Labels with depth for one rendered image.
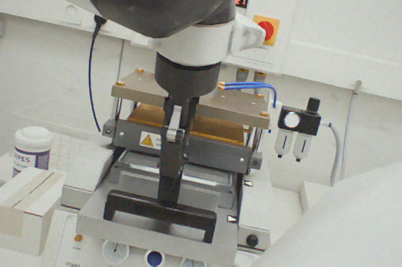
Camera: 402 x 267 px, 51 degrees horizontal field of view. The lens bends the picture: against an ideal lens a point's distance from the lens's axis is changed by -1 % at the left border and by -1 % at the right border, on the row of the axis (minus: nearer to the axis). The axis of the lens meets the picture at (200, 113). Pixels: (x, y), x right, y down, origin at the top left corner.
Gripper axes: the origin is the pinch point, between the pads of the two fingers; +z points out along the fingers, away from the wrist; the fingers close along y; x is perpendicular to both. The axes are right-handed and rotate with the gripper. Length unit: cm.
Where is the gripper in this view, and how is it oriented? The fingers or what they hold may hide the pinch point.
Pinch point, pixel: (170, 180)
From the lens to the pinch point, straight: 61.5
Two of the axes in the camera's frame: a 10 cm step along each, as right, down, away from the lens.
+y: -1.6, 5.5, -8.2
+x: 9.8, 2.1, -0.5
